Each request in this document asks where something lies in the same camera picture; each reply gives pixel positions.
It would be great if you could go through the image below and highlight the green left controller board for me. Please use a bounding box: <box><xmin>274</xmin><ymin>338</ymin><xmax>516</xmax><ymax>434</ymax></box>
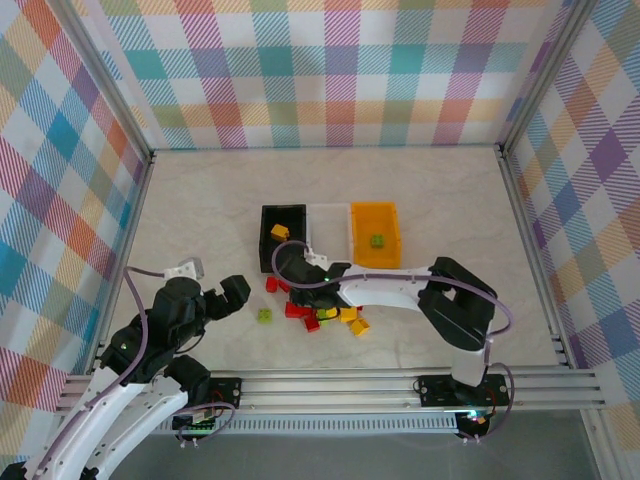
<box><xmin>172</xmin><ymin>407</ymin><xmax>224</xmax><ymax>437</ymax></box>

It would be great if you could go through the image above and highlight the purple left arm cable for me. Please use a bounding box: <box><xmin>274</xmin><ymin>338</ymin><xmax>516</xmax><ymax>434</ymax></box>
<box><xmin>29</xmin><ymin>264</ymin><xmax>174</xmax><ymax>476</ymax></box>

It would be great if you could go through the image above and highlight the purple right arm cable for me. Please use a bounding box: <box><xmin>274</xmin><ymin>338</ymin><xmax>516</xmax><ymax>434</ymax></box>
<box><xmin>272</xmin><ymin>240</ymin><xmax>516</xmax><ymax>381</ymax></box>

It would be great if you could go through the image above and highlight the orange plastic bin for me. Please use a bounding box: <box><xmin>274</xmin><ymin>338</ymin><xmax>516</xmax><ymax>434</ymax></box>
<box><xmin>349</xmin><ymin>200</ymin><xmax>404</xmax><ymax>267</ymax></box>

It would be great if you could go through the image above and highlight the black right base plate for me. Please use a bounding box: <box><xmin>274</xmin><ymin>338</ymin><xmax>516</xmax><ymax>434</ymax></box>
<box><xmin>414</xmin><ymin>373</ymin><xmax>512</xmax><ymax>407</ymax></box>

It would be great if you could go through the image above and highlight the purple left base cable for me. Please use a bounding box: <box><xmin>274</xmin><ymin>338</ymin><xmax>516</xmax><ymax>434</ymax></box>
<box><xmin>174</xmin><ymin>399</ymin><xmax>237</xmax><ymax>447</ymax></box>

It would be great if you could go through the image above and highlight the right controller board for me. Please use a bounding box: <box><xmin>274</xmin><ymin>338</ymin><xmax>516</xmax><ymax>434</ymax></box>
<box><xmin>462</xmin><ymin>409</ymin><xmax>494</xmax><ymax>431</ymax></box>

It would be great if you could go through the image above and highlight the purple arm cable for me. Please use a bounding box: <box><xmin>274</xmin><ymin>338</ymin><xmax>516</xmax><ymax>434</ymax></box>
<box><xmin>29</xmin><ymin>264</ymin><xmax>174</xmax><ymax>476</ymax></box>
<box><xmin>272</xmin><ymin>240</ymin><xmax>516</xmax><ymax>381</ymax></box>

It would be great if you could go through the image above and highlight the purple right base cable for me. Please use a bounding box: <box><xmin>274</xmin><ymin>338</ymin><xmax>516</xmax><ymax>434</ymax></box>
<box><xmin>457</xmin><ymin>362</ymin><xmax>516</xmax><ymax>446</ymax></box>

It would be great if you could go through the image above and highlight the aluminium frame post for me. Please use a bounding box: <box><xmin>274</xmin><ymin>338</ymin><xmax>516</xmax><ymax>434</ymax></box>
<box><xmin>497</xmin><ymin>0</ymin><xmax>599</xmax><ymax>156</ymax></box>
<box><xmin>52</xmin><ymin>0</ymin><xmax>154</xmax><ymax>161</ymax></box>

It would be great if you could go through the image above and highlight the aluminium side rail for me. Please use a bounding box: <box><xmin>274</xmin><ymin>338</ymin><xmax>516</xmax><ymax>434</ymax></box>
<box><xmin>494</xmin><ymin>144</ymin><xmax>576</xmax><ymax>369</ymax></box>
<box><xmin>84</xmin><ymin>149</ymin><xmax>156</xmax><ymax>376</ymax></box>

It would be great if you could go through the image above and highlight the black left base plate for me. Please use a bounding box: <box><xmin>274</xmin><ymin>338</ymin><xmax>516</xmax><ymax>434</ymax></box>
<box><xmin>207</xmin><ymin>375</ymin><xmax>245</xmax><ymax>410</ymax></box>

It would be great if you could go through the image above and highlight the white plastic bin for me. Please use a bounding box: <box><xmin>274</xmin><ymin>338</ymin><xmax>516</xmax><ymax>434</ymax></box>
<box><xmin>304</xmin><ymin>201</ymin><xmax>354</xmax><ymax>266</ymax></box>

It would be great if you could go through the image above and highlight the black plastic bin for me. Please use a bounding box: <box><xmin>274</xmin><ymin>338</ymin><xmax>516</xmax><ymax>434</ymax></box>
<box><xmin>259</xmin><ymin>202</ymin><xmax>310</xmax><ymax>274</ymax></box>

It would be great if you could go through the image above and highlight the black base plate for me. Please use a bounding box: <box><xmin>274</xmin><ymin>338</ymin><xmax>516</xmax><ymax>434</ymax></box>
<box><xmin>207</xmin><ymin>375</ymin><xmax>245</xmax><ymax>410</ymax></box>
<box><xmin>414</xmin><ymin>373</ymin><xmax>512</xmax><ymax>407</ymax></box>

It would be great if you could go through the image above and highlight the grey slotted cable duct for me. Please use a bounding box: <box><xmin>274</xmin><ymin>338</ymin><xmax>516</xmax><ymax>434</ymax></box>
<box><xmin>149</xmin><ymin>417</ymin><xmax>460</xmax><ymax>435</ymax></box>

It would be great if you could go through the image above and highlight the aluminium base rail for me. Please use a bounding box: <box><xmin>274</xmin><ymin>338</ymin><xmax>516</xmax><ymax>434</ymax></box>
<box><xmin>54</xmin><ymin>367</ymin><xmax>609</xmax><ymax>416</ymax></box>

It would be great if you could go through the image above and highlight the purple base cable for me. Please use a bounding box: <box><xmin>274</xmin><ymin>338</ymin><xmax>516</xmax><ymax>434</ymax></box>
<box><xmin>174</xmin><ymin>399</ymin><xmax>237</xmax><ymax>447</ymax></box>
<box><xmin>457</xmin><ymin>362</ymin><xmax>516</xmax><ymax>446</ymax></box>

